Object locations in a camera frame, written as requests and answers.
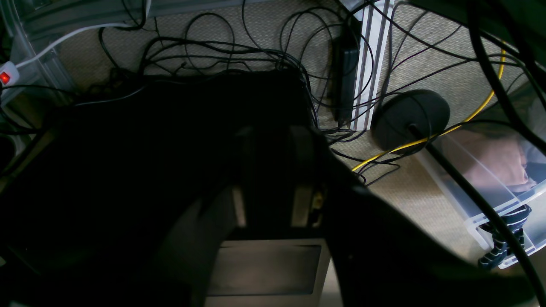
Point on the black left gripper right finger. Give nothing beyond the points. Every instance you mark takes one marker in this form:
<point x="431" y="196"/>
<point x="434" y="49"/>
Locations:
<point x="381" y="258"/>

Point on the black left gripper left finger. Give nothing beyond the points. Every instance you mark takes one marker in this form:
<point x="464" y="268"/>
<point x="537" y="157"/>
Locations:
<point x="128" y="205"/>

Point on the black round stand base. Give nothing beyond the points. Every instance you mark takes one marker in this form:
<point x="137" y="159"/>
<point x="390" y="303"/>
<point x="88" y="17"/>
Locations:
<point x="408" y="117"/>

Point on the striped navy cloth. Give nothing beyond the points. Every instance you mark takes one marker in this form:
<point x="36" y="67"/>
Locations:
<point x="501" y="249"/>

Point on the pink cloth in bin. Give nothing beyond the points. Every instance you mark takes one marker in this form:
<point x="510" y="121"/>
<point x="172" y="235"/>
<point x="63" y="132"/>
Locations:
<point x="487" y="162"/>

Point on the clear plastic storage bin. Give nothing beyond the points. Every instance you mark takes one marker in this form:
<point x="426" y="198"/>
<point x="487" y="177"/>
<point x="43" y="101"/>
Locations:
<point x="501" y="199"/>

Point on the white power strip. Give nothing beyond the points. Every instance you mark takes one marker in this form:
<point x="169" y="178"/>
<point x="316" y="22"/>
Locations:
<point x="9" y="74"/>

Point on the black power adapter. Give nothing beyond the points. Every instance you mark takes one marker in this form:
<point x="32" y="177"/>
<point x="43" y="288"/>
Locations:
<point x="345" y="58"/>

